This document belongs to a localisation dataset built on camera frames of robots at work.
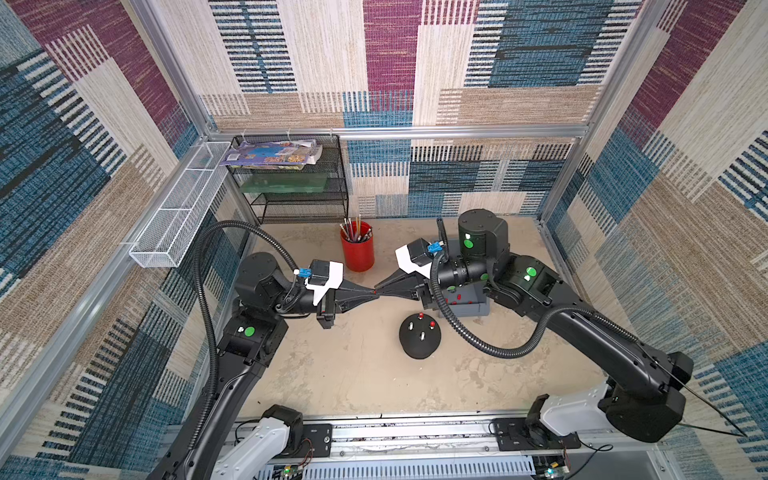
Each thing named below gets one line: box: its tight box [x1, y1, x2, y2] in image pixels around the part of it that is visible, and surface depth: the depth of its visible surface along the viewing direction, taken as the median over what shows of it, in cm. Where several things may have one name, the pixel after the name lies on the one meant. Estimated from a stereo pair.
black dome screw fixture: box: [399, 313, 442, 359], surface depth 83 cm
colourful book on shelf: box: [219, 139, 323, 170], surface depth 83 cm
